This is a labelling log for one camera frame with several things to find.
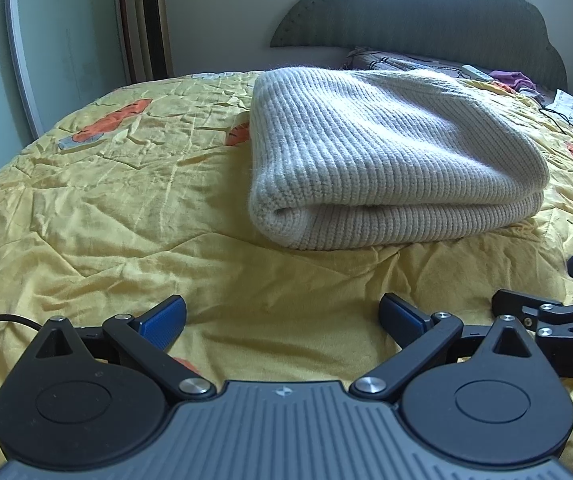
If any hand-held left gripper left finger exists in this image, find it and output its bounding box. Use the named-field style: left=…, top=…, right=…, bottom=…
left=16, top=294, right=217, bottom=404

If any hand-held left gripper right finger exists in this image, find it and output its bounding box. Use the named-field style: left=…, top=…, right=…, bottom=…
left=349, top=293, right=550, bottom=404

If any white knit sweater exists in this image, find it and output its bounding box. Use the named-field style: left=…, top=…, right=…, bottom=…
left=248, top=66, right=551, bottom=252

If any yellow printed bedspread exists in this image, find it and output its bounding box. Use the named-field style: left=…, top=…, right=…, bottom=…
left=0, top=71, right=573, bottom=480

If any purple cloth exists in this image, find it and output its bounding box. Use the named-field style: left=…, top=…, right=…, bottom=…
left=489, top=70, right=535, bottom=92

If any white remote control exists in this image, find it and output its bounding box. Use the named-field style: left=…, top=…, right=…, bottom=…
left=461, top=64, right=495, bottom=83

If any printed pillow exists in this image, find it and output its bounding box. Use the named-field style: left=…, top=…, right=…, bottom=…
left=344, top=46, right=492, bottom=81

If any gold tower air conditioner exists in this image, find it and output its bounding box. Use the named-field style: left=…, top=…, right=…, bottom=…
left=130, top=0, right=174, bottom=82

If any grey padded headboard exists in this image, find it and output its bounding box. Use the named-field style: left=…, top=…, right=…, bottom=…
left=269, top=0, right=568, bottom=90

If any thin black cable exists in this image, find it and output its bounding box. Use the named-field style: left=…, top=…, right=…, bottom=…
left=539, top=105, right=573, bottom=151

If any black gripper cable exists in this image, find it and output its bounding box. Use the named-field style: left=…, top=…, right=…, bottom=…
left=0, top=313, right=44, bottom=406

